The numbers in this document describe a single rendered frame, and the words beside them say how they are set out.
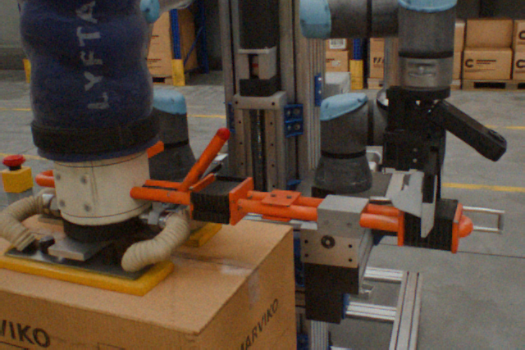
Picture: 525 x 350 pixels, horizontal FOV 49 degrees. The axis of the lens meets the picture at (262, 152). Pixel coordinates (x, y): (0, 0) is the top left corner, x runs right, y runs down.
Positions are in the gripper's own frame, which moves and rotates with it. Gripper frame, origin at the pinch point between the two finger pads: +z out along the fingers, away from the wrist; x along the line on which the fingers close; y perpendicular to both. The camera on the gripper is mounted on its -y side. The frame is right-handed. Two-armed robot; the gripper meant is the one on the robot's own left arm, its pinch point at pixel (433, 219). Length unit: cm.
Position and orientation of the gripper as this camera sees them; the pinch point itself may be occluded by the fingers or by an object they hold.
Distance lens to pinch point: 90.9
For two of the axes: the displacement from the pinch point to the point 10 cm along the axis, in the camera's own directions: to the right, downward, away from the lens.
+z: 0.4, 9.6, 2.8
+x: -3.9, 2.7, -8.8
